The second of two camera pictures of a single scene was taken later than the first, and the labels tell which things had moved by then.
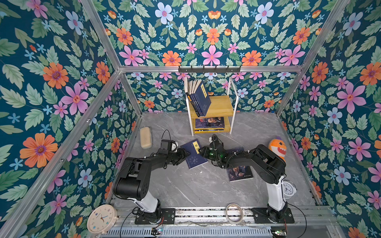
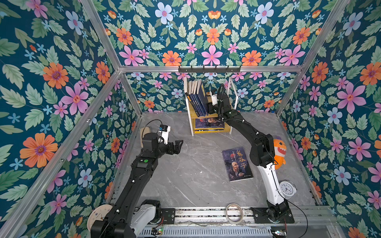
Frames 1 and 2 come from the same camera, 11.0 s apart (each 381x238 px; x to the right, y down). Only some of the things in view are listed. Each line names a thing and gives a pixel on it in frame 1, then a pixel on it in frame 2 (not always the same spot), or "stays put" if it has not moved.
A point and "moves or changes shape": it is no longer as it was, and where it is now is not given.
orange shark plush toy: x=278 y=146 stays put
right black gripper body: x=209 y=155 to x=215 y=109
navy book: x=195 y=102 stays put
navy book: x=203 y=98 moves or changes shape
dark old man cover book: x=240 y=172 stays put
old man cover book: x=210 y=123 stays put
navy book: x=194 y=159 to x=200 y=98
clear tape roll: x=234 y=213 stays put
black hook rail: x=209 y=70 stays put
